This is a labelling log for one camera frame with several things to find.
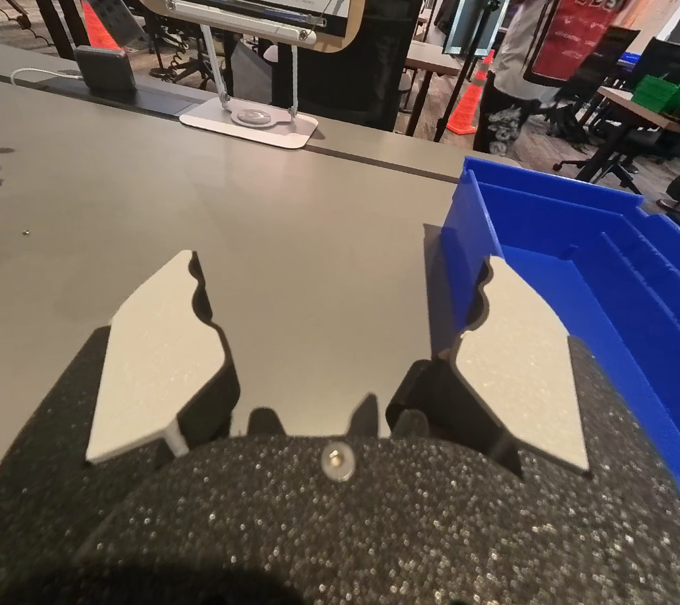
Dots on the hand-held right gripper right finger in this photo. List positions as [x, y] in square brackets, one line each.
[520, 376]

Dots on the grey perforated board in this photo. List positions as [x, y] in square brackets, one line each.
[111, 5]

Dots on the orange traffic cone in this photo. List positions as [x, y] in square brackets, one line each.
[470, 106]
[98, 31]

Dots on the grey panel on tripod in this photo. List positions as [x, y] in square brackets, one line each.
[478, 5]

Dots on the stack of green bins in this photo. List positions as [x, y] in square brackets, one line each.
[656, 92]

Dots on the small black box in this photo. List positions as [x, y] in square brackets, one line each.
[103, 69]

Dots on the wooden office desk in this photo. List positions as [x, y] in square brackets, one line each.
[430, 58]
[627, 103]

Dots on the black mesh office chair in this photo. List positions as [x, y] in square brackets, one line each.
[366, 58]

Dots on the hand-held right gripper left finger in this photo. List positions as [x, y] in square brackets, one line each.
[154, 366]

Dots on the blue plastic bin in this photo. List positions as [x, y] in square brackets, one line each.
[558, 222]

